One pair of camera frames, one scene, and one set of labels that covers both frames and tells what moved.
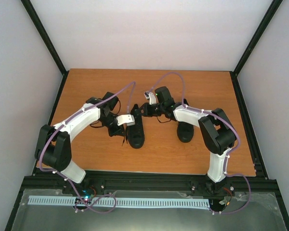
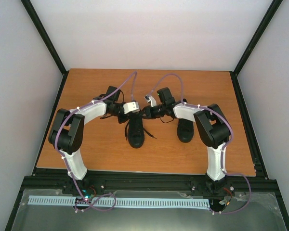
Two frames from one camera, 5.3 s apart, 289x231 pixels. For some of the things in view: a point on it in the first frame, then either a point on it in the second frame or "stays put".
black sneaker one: x=136 y=132 stays put
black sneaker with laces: x=185 y=132 stays put
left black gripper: x=118 y=131 -> x=121 y=120
